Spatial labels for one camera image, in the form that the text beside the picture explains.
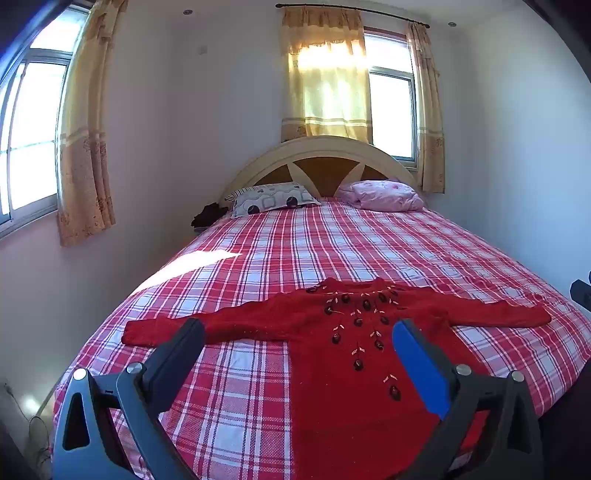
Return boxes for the sliding window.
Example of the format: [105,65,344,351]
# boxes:
[0,4,90,238]
[364,28,419,167]

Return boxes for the dark cable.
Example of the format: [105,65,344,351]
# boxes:
[4,378,51,462]

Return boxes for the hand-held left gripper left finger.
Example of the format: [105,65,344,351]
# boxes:
[53,318,206,480]

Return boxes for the grey patterned pillow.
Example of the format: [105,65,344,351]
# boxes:
[225,181,322,219]

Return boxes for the black curtain rod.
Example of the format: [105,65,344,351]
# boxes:
[276,4,431,28]

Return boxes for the dark cloth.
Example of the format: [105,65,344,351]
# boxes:
[191,202,230,229]

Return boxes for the pink pillow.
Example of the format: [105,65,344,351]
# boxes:
[335,180,428,213]

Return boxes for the red knitted sweater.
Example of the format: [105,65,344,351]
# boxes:
[122,277,552,480]

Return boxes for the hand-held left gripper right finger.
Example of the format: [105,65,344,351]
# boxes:
[392,318,546,480]

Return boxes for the red plaid bed sheet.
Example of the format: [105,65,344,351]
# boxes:
[53,196,591,480]

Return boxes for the cream wooden headboard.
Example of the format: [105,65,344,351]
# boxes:
[218,136,422,208]

